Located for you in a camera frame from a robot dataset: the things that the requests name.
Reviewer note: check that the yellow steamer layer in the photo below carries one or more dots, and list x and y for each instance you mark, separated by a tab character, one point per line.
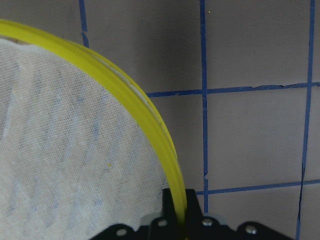
82	147

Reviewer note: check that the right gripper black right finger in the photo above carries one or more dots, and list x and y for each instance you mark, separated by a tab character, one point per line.
193	217

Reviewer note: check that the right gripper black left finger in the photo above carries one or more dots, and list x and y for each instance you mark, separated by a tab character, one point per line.
165	226

